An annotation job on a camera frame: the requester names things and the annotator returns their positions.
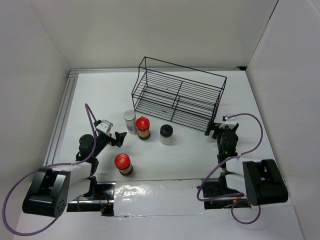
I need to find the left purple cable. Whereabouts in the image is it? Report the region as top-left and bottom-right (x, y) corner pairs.
(1, 103), (101, 237)

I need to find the red-lid sauce jar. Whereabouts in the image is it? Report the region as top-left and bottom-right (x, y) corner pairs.
(135, 116), (151, 140)
(114, 153), (133, 176)

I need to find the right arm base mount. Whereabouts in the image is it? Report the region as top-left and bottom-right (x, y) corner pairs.
(201, 173), (247, 210)

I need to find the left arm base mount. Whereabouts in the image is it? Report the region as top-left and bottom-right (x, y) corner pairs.
(66, 176), (116, 217)

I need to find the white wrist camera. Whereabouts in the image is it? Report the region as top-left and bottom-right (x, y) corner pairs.
(95, 120), (113, 133)
(220, 114), (238, 129)

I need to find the black-lid white spice jar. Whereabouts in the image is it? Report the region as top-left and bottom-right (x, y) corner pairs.
(160, 124), (173, 145)

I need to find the red-lid sauce jar front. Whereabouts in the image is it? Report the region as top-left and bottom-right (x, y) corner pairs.
(114, 153), (133, 176)

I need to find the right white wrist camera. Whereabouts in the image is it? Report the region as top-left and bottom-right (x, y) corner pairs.
(220, 114), (238, 129)

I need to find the black wire rack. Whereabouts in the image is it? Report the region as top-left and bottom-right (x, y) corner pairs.
(131, 56), (227, 132)

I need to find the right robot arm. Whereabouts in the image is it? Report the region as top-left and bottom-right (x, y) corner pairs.
(205, 120), (289, 206)

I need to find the purple cable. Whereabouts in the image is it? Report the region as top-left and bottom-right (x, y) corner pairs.
(196, 113), (264, 224)
(1, 103), (101, 237)

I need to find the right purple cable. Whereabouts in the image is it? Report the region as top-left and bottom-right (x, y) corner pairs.
(196, 113), (264, 224)

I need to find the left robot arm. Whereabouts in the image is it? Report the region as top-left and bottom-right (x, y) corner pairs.
(22, 132), (127, 218)

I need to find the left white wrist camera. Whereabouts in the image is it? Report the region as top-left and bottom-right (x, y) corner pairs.
(95, 120), (113, 133)

